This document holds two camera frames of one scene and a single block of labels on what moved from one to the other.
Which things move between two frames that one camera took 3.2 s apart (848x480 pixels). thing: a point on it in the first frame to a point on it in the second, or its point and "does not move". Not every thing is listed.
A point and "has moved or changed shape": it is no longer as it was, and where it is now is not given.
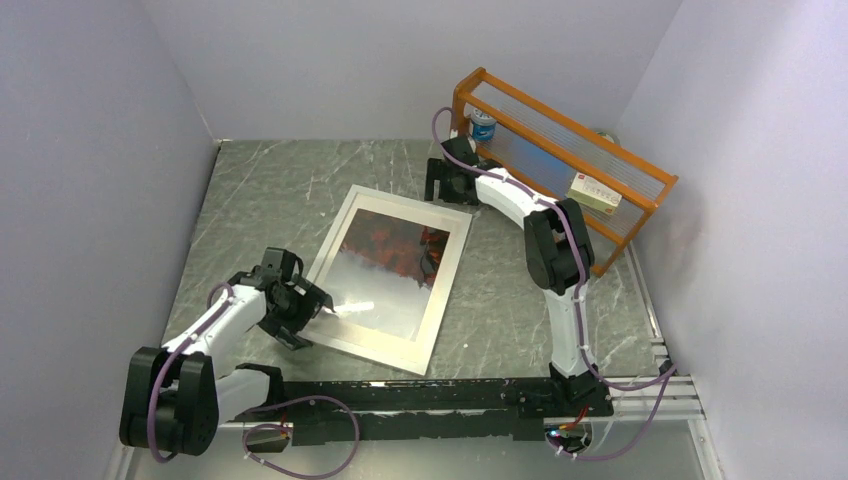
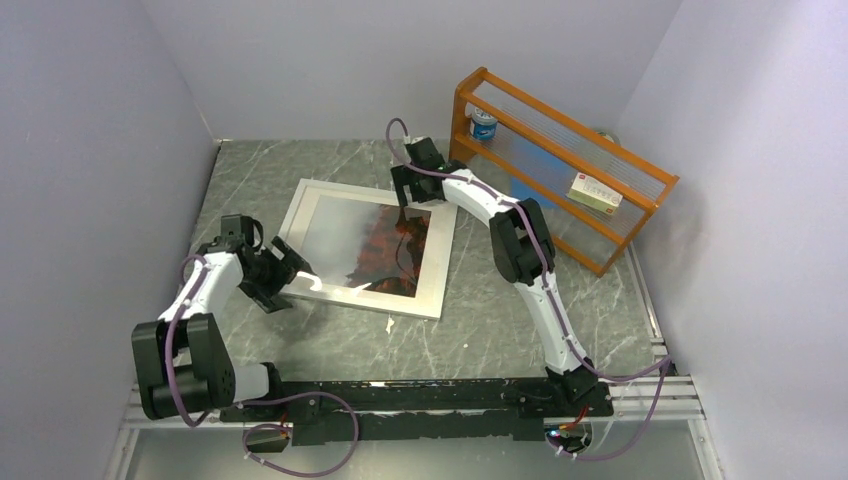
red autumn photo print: x=385 y=272 to x=352 y=243
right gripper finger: x=435 y=169 to x=403 y=175
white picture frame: x=388 y=265 has moved or changed shape
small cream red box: x=594 y=194 does not move
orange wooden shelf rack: x=512 y=131 does not move
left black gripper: x=311 y=300 to x=286 y=269
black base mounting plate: x=390 y=412 does not move
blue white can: x=483 y=125 does not move
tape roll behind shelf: x=609 y=137 does not move
